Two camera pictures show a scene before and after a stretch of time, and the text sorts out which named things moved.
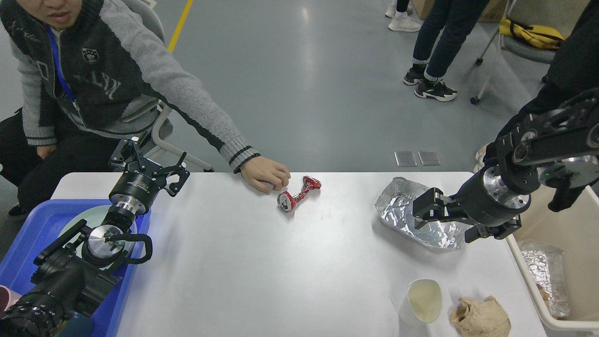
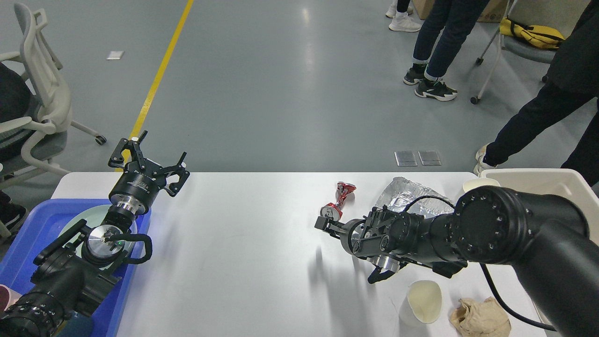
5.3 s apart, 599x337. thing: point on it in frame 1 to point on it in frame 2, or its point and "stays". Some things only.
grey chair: [561, 15] stays
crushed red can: [286, 201] to [334, 210]
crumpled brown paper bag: [473, 318] stays
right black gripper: [486, 203] to [342, 231]
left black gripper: [140, 183] stays
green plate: [93, 217] stays
